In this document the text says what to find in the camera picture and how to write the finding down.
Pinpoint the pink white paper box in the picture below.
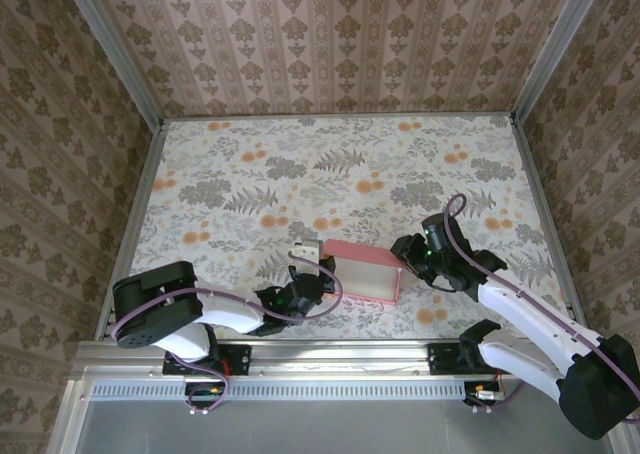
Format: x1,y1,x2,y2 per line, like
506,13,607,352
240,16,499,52
323,238,405,308

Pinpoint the floral table cover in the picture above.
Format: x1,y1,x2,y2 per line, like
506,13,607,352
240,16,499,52
112,116,576,340

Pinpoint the small connector board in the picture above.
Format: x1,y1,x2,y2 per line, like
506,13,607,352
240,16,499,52
464,379,506,408
184,381,226,408

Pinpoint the grey metal panel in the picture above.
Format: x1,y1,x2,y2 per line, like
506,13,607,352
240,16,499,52
47,378,616,454

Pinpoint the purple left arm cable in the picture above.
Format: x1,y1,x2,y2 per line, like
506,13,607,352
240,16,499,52
110,251,346,415

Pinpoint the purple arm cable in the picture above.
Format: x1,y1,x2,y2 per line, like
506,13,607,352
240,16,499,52
110,251,346,415
445,193,640,423

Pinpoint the aluminium mounting rail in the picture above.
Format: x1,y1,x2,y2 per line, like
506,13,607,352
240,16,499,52
74,341,621,375

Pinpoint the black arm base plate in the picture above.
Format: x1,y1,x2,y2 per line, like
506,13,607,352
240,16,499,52
428,342,521,376
163,343,252,376

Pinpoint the slotted grey cable duct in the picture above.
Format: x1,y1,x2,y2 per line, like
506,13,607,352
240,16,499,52
92,381,469,398

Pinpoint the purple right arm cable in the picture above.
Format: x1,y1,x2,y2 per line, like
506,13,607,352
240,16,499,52
445,193,640,423

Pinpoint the aluminium table edge rail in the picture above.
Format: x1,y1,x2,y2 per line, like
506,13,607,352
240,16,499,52
509,116,591,330
97,121,169,343

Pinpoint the thin aluminium wall rail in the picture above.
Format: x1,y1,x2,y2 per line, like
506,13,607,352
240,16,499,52
160,109,516,123

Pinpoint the aluminium frame post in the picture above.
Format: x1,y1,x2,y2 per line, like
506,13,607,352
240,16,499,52
509,0,619,125
58,0,166,128

